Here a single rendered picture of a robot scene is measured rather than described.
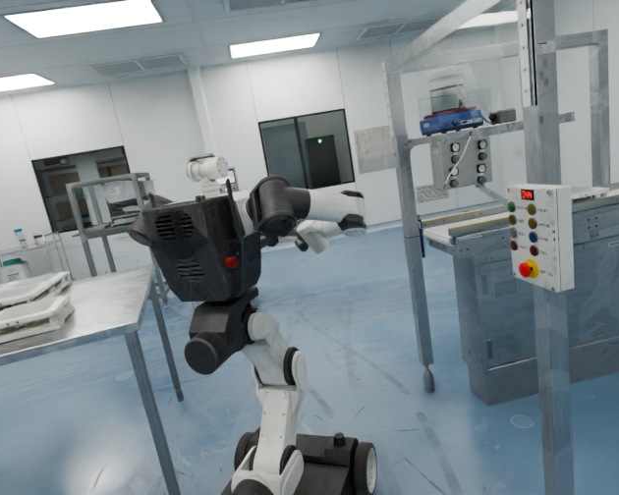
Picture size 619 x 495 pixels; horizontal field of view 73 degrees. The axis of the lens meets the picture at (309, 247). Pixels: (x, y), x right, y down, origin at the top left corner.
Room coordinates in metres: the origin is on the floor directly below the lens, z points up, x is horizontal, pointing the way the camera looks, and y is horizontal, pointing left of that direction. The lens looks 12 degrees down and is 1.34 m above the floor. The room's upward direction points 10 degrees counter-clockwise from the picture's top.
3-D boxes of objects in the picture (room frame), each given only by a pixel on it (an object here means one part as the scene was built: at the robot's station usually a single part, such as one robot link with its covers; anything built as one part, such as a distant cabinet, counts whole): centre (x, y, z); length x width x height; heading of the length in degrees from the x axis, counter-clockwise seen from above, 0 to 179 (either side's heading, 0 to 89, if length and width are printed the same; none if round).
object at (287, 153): (6.78, -0.23, 1.43); 1.38 x 0.01 x 1.16; 96
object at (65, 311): (1.56, 1.11, 0.90); 0.24 x 0.24 x 0.02; 16
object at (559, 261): (1.05, -0.60, 1.05); 0.17 x 0.06 x 0.26; 8
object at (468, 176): (1.80, -0.70, 1.22); 0.22 x 0.11 x 0.20; 98
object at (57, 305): (1.56, 1.11, 0.95); 0.25 x 0.24 x 0.02; 16
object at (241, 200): (1.26, 0.29, 1.15); 0.34 x 0.30 x 0.36; 68
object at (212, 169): (1.31, 0.26, 1.35); 0.10 x 0.07 x 0.09; 68
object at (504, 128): (1.97, -0.88, 1.33); 0.62 x 0.38 x 0.04; 98
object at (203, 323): (1.23, 0.30, 0.88); 0.28 x 0.13 x 0.18; 158
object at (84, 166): (6.43, 3.12, 1.43); 1.32 x 0.01 x 1.11; 96
